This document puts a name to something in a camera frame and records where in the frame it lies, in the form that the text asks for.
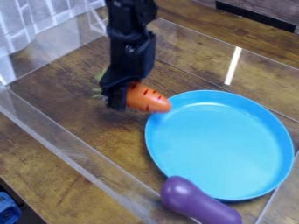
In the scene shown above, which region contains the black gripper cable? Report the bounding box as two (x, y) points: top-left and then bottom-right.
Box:
(105, 25), (155, 56)

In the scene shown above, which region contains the blue plastic object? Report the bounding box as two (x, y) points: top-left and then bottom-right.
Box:
(0, 192), (23, 224)

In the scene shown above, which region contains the blue round plastic tray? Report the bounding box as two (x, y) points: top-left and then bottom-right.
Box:
(144, 90), (295, 201)

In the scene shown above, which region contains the purple toy eggplant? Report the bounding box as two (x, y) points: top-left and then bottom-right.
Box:
(160, 176), (243, 224)

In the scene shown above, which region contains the orange toy carrot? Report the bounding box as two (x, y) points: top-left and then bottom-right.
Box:
(89, 67), (174, 114)

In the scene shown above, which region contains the dark baseboard strip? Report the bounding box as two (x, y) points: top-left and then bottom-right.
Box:
(215, 1), (295, 33)

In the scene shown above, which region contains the white checkered curtain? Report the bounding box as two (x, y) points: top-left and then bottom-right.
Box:
(0, 0), (107, 87)

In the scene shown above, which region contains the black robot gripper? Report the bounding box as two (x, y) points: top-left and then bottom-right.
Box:
(101, 0), (158, 111)

